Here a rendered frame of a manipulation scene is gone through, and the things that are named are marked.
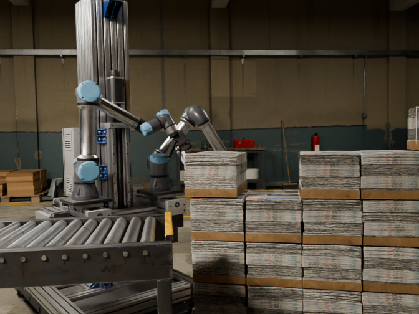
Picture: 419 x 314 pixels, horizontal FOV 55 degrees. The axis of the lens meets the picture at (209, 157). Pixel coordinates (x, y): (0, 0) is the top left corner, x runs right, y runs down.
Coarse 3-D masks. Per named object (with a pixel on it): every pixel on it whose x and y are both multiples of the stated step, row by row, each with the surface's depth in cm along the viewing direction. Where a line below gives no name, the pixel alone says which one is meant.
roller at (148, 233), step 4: (148, 220) 175; (152, 220) 176; (144, 224) 174; (148, 224) 166; (152, 224) 168; (144, 228) 163; (148, 228) 160; (152, 228) 162; (144, 232) 154; (148, 232) 153; (152, 232) 155; (144, 236) 148; (148, 236) 147; (152, 236) 150; (140, 240) 146; (144, 240) 141; (148, 240) 141; (152, 240) 145
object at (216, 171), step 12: (192, 156) 214; (204, 156) 212; (216, 156) 211; (228, 156) 210; (240, 156) 219; (192, 168) 215; (204, 168) 214; (216, 168) 212; (228, 168) 210; (240, 168) 222; (192, 180) 216; (204, 180) 214; (216, 180) 212; (228, 180) 211; (240, 180) 224
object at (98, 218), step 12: (96, 216) 186; (108, 216) 185; (120, 216) 185; (132, 216) 184; (144, 216) 184; (156, 216) 185; (96, 228) 182; (156, 228) 185; (120, 240) 183; (156, 240) 185
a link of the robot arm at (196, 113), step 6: (192, 108) 267; (198, 108) 266; (192, 114) 266; (198, 114) 264; (204, 114) 264; (192, 120) 269; (198, 120) 264; (204, 120) 263; (210, 120) 268; (198, 126) 267; (204, 126) 265; (210, 126) 266; (204, 132) 267; (210, 132) 266; (210, 138) 267; (216, 138) 267; (210, 144) 271; (216, 144) 268; (222, 144) 270; (216, 150) 269; (222, 150) 269
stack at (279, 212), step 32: (256, 192) 234; (288, 192) 231; (192, 224) 216; (224, 224) 213; (256, 224) 209; (288, 224) 206; (320, 224) 203; (352, 224) 200; (384, 224) 196; (416, 224) 194; (192, 256) 217; (224, 256) 213; (256, 256) 210; (288, 256) 206; (320, 256) 203; (352, 256) 200; (384, 256) 197; (416, 256) 194; (224, 288) 215; (256, 288) 211; (288, 288) 207
